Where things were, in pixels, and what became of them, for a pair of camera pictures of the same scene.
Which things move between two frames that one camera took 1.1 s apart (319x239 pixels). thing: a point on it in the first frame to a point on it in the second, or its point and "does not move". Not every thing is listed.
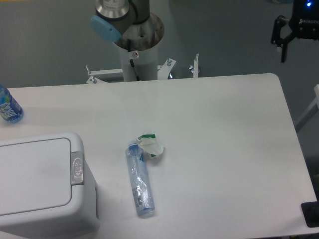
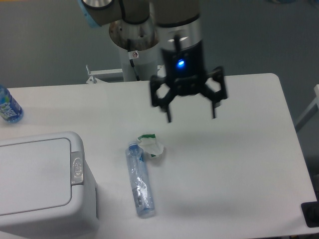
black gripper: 304,24 to 185,69
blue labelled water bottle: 10,109 does not move
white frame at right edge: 312,109 does not move
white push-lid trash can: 46,186 does not move
